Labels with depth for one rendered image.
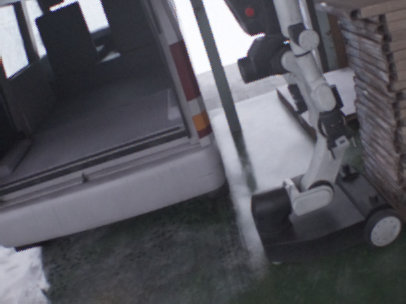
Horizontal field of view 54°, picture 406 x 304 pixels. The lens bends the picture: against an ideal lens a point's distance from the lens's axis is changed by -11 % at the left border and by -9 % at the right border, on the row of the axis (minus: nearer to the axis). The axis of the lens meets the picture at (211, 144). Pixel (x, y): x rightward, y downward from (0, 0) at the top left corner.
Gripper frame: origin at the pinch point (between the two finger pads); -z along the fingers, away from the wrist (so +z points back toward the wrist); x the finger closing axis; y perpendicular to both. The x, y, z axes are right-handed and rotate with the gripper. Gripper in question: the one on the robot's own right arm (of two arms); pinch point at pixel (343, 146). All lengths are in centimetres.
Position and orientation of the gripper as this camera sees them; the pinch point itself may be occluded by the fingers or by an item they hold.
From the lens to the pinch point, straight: 182.6
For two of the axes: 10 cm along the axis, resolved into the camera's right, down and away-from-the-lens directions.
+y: -1.3, -3.7, 9.2
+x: 8.7, -4.8, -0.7
